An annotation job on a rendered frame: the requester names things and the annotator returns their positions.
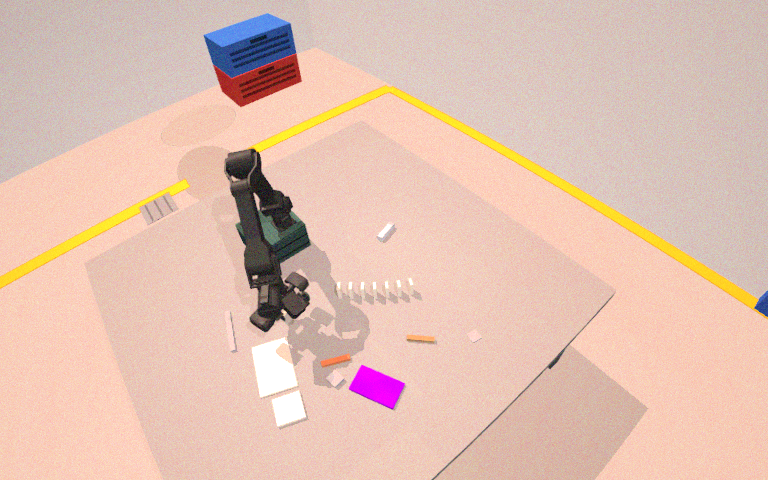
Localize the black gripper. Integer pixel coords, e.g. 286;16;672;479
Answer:
249;272;310;332

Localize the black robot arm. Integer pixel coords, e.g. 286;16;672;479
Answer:
224;148;311;319

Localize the magenta flat rectangular block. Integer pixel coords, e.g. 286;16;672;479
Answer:
349;365;405;409

